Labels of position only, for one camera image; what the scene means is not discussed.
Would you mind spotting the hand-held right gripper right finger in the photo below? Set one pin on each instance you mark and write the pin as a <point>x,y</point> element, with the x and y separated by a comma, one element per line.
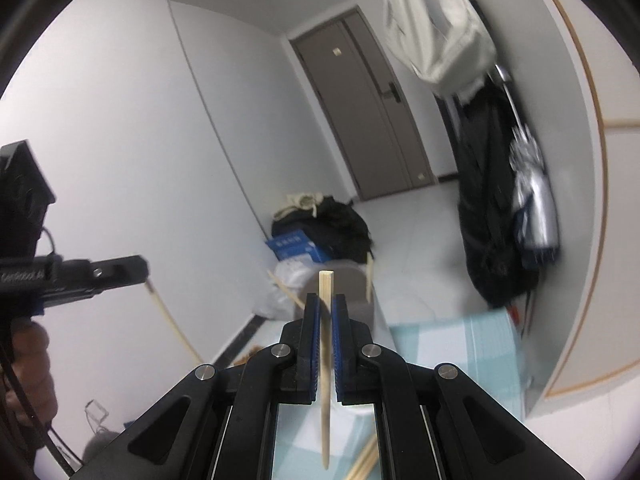
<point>341,345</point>

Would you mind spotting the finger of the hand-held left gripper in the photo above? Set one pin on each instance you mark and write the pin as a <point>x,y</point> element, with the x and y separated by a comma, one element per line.
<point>100,272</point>
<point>312,340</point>

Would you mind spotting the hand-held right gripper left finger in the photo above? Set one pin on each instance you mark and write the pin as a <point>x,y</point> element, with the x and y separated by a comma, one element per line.
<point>312,340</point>

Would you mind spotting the grey oval utensil holder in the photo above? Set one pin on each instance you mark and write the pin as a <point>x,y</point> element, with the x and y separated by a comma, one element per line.
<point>352,285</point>

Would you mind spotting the bundle of wooden chopsticks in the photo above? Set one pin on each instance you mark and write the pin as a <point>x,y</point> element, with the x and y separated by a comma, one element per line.
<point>362,465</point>

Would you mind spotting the person's left hand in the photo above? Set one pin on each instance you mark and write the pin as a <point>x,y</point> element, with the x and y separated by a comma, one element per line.
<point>32,370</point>

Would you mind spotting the grey plastic parcel bag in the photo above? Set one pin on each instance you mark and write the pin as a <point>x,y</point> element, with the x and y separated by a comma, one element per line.
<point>270,305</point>

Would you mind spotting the brown suede shoe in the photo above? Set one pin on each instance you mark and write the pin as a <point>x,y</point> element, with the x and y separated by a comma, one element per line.
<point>247,353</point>

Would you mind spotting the blue cardboard box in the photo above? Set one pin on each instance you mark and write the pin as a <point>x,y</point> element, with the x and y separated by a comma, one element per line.
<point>295,245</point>

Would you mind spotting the teal checkered tablecloth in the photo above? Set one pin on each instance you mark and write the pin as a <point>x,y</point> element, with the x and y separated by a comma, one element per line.
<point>450,360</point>

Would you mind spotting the black bag pile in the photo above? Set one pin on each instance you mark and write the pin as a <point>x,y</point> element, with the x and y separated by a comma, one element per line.
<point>340,225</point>

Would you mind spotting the cream cloth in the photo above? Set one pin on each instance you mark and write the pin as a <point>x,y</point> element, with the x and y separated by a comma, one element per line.
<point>300,202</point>

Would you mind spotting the clear plastic container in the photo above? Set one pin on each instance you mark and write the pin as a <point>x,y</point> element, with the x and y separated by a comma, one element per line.
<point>96,415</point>

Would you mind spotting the black hanging jacket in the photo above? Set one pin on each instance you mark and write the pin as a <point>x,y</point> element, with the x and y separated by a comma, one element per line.
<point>490,200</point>

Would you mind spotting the grey entrance door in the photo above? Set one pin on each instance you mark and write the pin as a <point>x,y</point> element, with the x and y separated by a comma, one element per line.
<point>370,125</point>

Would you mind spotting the silver folded umbrella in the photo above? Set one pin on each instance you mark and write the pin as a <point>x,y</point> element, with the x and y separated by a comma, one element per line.
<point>537,200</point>

